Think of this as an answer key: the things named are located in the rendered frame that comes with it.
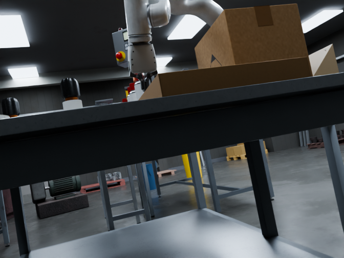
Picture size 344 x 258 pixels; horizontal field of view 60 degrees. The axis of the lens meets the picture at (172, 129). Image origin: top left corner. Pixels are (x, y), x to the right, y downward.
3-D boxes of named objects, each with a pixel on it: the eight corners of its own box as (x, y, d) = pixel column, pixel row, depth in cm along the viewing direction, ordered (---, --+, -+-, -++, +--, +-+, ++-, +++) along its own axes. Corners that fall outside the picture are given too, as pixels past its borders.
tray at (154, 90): (133, 126, 71) (130, 109, 71) (231, 110, 78) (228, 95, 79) (163, 100, 42) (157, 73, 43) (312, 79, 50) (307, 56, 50)
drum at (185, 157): (199, 176, 699) (194, 148, 703) (207, 176, 659) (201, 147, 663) (183, 179, 686) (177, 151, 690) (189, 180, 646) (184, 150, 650)
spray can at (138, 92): (140, 124, 121) (131, 76, 123) (152, 122, 123) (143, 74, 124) (142, 123, 116) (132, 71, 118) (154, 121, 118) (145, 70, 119)
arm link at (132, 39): (149, 35, 112) (150, 43, 113) (126, 36, 110) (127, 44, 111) (154, 33, 105) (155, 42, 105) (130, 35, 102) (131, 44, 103)
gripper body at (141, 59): (151, 40, 113) (154, 70, 116) (124, 42, 110) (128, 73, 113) (156, 39, 106) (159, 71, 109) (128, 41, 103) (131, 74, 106)
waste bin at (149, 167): (160, 185, 652) (156, 160, 656) (165, 187, 609) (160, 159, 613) (138, 190, 639) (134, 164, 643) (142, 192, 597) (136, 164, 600)
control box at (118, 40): (125, 68, 179) (119, 38, 180) (150, 60, 173) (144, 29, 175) (116, 64, 169) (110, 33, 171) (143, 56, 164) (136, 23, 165)
